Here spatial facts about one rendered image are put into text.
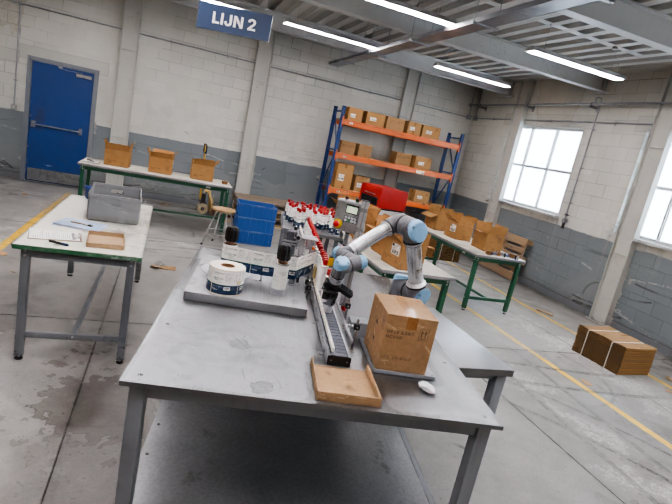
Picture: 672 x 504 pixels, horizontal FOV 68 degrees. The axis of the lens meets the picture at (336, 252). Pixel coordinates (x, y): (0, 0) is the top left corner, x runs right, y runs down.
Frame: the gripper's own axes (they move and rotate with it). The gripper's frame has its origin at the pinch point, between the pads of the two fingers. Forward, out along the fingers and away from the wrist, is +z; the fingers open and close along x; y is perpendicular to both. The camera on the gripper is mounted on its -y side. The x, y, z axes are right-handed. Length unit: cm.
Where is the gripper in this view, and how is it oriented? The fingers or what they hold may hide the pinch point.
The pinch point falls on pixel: (330, 305)
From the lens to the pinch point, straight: 273.4
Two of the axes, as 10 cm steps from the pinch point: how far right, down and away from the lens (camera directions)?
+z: -2.4, 7.1, 6.6
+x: 0.1, 6.9, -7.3
